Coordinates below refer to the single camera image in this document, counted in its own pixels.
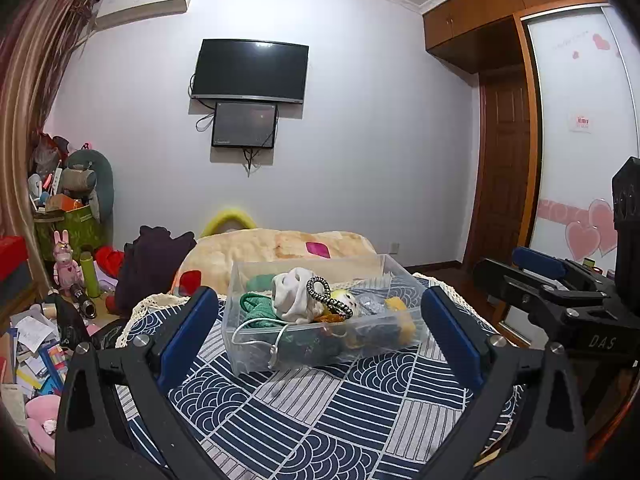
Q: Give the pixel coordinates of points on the green box of clutter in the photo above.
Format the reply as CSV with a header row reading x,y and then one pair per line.
x,y
70,230

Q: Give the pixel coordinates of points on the yellow plush blanket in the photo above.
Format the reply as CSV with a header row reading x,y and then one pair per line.
x,y
260,250

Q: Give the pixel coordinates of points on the wall socket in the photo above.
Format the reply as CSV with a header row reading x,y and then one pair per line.
x,y
393,248

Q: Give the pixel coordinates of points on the yellow sponge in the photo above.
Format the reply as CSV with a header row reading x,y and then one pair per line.
x,y
402,317

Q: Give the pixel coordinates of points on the floral print cloth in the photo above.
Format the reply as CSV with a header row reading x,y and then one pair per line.
x,y
345,300

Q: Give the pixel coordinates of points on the green knit glove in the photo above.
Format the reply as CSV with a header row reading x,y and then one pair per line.
x,y
257,305

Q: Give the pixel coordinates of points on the small wall-mounted monitor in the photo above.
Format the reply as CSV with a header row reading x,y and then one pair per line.
x,y
244,124

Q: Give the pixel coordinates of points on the yellow-green plush item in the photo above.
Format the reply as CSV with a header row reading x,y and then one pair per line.
x,y
227,214

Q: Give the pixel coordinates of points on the silver foil wrapper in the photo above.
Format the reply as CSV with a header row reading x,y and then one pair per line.
x,y
371,305

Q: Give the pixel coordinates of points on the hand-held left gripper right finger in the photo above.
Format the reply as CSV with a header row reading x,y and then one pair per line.
x,y
452,335

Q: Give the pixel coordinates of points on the striped brown curtain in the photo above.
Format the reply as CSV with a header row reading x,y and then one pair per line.
x,y
25,110

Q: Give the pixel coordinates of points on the pink rabbit figure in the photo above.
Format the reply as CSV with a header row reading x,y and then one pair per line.
x,y
67,270

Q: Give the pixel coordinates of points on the white knit cloth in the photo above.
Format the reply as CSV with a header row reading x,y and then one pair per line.
x,y
290,292

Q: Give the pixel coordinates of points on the pile of papers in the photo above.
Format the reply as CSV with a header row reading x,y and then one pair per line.
x,y
30,350

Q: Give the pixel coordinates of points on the white wardrobe door with hearts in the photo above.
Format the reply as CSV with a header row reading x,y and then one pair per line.
x,y
575,160

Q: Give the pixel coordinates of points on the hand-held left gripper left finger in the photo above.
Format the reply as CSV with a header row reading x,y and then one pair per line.
x,y
187,330

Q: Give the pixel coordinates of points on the pink plush item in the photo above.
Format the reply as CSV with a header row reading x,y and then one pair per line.
x,y
42,415

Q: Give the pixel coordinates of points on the wall-mounted television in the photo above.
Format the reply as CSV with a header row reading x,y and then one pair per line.
x,y
250,70

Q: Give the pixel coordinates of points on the clear plastic storage bin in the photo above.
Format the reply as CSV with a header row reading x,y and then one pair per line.
x,y
250,350

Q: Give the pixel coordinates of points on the white air conditioner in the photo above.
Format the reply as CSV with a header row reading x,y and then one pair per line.
x,y
140,12

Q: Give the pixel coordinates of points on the red plastic bag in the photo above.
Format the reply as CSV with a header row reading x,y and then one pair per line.
x,y
47,152

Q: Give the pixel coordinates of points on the wooden door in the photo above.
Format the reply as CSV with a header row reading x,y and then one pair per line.
x,y
502,175

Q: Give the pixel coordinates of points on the green bottle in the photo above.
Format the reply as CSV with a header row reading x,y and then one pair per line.
x,y
90,275

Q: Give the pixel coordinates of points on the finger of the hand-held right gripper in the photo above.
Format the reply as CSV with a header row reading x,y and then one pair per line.
x,y
540,259
505,285

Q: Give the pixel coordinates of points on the wooden overhead cabinet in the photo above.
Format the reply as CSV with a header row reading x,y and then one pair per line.
x,y
480,17

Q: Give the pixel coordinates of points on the dark purple clothing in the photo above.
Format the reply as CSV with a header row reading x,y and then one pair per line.
x,y
150,265

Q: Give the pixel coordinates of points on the blue patterned tablecloth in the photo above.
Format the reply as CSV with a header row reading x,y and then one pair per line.
x,y
325,420

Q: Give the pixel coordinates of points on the black camera lens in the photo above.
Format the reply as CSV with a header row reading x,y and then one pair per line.
x,y
82,300

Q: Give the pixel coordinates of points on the red plush toy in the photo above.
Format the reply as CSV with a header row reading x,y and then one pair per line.
x,y
109,261

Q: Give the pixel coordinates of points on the red box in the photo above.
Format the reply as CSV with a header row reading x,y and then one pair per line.
x,y
11,255

